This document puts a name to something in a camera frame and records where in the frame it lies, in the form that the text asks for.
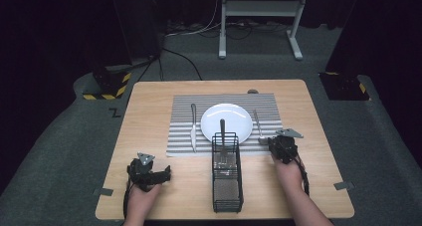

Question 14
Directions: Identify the silver table knife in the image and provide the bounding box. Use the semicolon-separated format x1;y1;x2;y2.
189;103;198;153

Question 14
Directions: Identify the person's left hand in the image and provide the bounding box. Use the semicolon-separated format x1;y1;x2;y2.
124;182;163;221

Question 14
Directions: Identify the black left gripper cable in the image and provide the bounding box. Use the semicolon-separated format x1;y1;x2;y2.
122;180;133;221

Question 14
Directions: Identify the black floor cable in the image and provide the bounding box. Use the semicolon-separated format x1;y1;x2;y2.
161;47;203;82

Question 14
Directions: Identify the dark upright panel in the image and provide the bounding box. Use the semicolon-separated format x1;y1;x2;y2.
108;0;167;65

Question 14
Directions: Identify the white floor cable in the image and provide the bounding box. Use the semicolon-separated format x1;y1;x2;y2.
165;0;223;39

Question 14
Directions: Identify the bundle of black floor cables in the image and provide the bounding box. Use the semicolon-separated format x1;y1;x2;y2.
225;19;291;41

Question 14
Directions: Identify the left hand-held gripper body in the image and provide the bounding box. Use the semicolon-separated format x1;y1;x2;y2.
126;151;167;192

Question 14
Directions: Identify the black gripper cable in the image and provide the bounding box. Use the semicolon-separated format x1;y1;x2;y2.
122;180;133;221
293;155;311;197

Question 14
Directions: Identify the silver spoon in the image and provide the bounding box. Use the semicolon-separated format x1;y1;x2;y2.
253;110;270;145

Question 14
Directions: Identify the person's right hand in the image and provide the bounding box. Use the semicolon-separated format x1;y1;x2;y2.
271;152;306;191

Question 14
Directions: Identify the black wire cutlery caddy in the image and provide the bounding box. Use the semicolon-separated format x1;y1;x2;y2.
211;131;245;214

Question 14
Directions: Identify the grey tape strip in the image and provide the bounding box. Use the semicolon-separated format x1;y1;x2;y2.
333;181;355;191
93;187;114;197

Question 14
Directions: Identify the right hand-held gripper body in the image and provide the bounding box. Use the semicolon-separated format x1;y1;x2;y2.
272;127;305;165

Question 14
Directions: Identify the black yellow striped stand base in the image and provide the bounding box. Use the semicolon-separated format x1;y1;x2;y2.
318;71;371;102
82;71;132;102

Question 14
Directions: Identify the grey striped placemat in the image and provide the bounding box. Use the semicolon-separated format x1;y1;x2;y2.
165;93;289;157

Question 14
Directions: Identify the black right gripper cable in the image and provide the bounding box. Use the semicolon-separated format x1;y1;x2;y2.
293;155;311;197

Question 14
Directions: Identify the white metal stand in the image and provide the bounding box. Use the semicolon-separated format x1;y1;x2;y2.
217;0;312;61

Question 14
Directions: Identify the white round plate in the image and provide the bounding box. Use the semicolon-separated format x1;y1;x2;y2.
200;103;254;144

